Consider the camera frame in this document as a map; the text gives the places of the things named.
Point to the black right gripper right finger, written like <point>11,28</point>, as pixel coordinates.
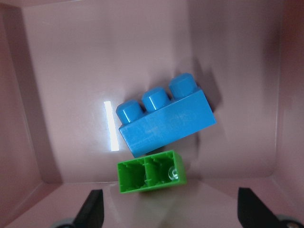
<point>253,213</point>

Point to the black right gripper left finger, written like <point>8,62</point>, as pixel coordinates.
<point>91,214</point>

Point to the green toy block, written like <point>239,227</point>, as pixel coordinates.
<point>151,172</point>

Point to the blue toy block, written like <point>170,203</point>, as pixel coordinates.
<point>163,120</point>

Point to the pink plastic box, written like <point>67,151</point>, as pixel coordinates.
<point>66,65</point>

